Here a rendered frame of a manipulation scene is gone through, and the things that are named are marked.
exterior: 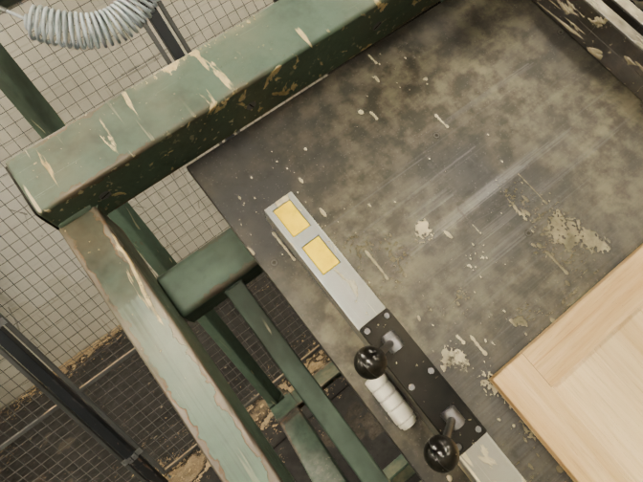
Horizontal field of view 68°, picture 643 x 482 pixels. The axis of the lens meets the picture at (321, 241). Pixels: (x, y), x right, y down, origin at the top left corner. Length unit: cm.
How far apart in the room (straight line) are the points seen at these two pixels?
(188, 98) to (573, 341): 65
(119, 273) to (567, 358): 63
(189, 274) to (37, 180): 24
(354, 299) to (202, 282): 24
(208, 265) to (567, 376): 55
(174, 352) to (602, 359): 59
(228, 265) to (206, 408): 23
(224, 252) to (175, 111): 22
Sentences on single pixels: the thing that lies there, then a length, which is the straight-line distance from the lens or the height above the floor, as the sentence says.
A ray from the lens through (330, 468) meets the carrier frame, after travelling 147.
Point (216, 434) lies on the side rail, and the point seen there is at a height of 148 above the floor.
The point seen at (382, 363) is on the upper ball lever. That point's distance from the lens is 54.
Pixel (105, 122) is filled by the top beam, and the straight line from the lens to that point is 75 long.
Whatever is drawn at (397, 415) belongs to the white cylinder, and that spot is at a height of 137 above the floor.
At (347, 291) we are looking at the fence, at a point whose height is 151.
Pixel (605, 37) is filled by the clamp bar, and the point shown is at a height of 157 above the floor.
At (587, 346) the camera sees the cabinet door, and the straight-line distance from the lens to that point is 78.
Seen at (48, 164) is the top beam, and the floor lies 184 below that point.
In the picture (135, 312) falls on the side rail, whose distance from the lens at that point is 69.
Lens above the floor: 187
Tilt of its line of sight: 25 degrees down
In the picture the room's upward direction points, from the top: 31 degrees counter-clockwise
